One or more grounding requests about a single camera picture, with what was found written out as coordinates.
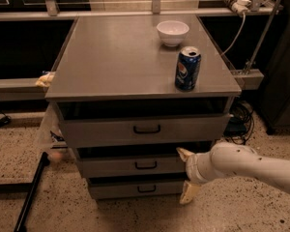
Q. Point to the metal diagonal rod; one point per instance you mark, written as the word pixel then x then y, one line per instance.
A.
pixel 254 8

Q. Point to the clear plastic bag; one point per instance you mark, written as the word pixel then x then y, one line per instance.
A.
pixel 49 138

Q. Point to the grey top drawer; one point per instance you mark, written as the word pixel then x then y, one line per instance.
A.
pixel 136 131

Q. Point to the white ceramic bowl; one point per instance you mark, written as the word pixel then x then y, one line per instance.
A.
pixel 172 32

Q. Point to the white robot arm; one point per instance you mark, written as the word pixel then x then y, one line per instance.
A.
pixel 227 160

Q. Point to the grey bottom drawer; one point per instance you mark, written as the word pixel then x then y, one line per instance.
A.
pixel 136 188

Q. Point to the black metal floor bar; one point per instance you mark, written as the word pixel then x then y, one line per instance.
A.
pixel 30 190

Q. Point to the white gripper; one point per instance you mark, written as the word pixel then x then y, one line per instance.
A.
pixel 193 168

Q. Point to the blue Pepsi can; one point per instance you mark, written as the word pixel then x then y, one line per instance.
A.
pixel 187 68

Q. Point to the white power strip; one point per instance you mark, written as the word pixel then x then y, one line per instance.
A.
pixel 239 7

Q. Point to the grey drawer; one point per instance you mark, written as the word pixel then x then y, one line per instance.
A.
pixel 136 188
pixel 131 165
pixel 136 131

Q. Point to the yellow snack bag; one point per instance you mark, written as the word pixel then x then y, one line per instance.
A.
pixel 45 80

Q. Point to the grey metal drawer cabinet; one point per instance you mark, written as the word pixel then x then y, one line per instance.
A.
pixel 115 67

